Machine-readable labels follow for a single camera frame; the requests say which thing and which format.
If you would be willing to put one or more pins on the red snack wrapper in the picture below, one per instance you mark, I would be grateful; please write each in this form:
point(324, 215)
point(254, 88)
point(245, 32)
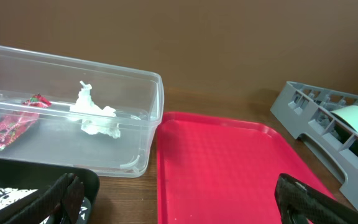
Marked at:
point(13, 125)

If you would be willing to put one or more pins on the grey dishwasher rack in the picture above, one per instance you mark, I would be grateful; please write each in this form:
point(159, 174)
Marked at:
point(306, 112)

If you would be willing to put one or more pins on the black food waste tray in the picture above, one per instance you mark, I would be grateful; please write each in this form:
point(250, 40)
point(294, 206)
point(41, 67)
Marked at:
point(31, 175)

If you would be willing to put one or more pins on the red serving tray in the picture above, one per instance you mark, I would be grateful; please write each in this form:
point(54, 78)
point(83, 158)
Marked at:
point(217, 170)

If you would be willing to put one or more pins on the food scraps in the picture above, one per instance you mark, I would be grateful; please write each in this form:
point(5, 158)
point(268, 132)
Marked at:
point(10, 195)

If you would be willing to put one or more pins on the white tissue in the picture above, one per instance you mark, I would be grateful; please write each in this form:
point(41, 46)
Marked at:
point(97, 120)

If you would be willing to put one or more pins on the clear plastic waste bin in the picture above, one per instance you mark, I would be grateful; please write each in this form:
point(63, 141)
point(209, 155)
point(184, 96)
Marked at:
point(48, 84)

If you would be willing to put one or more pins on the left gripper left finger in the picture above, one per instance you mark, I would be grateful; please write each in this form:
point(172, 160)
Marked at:
point(63, 200)

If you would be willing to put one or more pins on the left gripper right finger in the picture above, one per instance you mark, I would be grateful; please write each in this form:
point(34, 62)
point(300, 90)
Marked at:
point(297, 202)

